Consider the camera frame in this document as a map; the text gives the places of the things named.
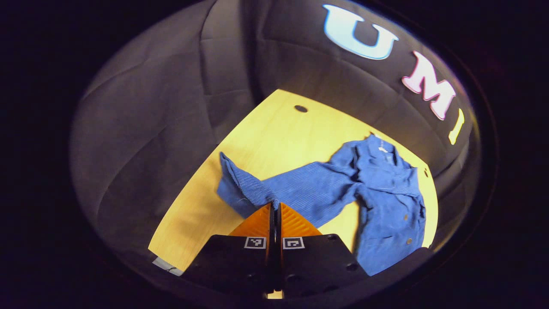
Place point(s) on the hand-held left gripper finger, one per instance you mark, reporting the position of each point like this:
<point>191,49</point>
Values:
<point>279,266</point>
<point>271,266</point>

